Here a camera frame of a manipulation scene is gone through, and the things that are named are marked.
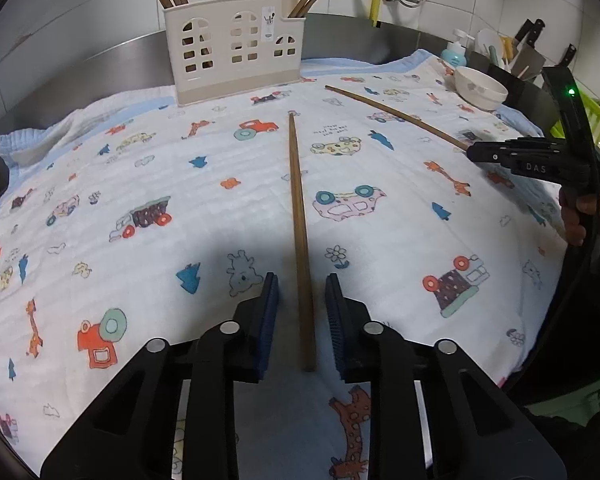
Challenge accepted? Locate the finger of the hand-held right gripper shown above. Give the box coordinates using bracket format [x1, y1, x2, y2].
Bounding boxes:
[465, 140, 512, 166]

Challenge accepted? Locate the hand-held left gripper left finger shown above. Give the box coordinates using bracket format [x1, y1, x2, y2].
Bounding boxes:
[40, 272, 281, 480]

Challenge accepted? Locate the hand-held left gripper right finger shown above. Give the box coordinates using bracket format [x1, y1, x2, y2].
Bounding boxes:
[324, 272, 566, 480]

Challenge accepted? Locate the long brown wooden chopstick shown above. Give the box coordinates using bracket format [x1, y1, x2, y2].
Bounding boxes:
[324, 84, 474, 152]
[287, 111, 317, 372]

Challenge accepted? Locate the cream plastic utensil holder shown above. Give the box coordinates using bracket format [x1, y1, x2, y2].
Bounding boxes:
[162, 0, 305, 107]

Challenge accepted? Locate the person's right hand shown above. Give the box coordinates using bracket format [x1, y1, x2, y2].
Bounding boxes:
[558, 190, 590, 247]

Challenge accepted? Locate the white ceramic bowl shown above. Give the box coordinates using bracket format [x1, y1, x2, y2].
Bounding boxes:
[453, 65, 510, 112]

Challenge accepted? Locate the black utensil caddy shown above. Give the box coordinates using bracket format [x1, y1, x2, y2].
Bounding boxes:
[467, 50, 549, 111]

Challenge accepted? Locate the teal pump soap bottle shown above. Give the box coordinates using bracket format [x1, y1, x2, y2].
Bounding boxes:
[439, 29, 469, 67]

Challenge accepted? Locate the white rice paddle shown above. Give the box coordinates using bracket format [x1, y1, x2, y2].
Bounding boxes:
[477, 28, 504, 62]

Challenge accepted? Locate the cartoon printed white cloth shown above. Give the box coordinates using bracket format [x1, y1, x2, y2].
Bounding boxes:
[0, 48, 577, 480]

